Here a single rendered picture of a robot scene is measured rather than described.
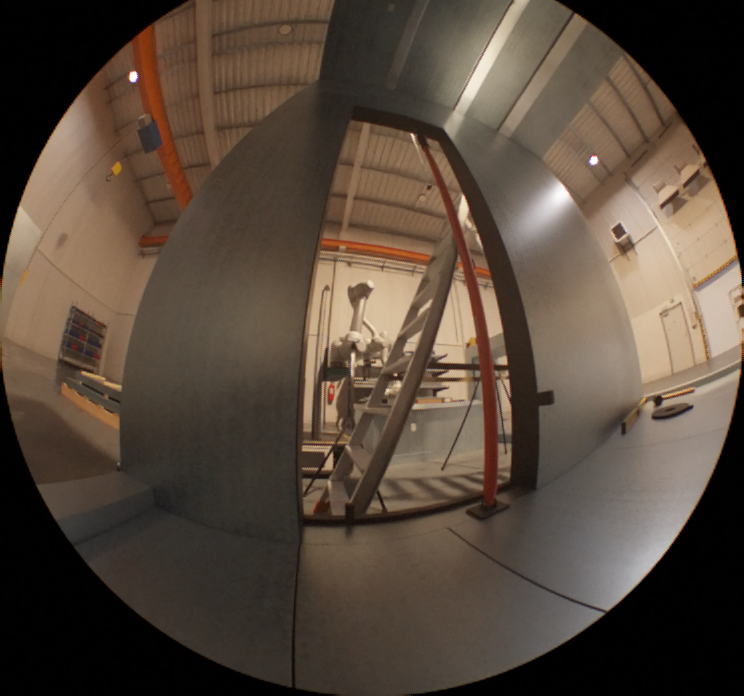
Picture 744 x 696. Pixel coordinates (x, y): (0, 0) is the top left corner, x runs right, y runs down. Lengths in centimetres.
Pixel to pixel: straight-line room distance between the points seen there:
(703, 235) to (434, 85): 1002
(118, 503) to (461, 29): 295
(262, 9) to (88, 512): 844
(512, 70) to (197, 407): 296
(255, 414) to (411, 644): 38
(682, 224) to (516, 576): 1095
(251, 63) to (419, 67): 636
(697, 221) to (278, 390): 1127
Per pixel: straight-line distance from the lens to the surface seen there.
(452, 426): 277
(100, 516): 47
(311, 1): 792
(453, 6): 260
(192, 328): 47
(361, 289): 207
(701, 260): 1063
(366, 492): 83
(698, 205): 1138
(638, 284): 1065
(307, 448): 188
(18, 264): 550
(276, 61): 800
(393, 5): 251
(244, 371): 40
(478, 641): 32
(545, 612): 35
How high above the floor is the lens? 65
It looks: 21 degrees up
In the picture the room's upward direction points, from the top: 1 degrees clockwise
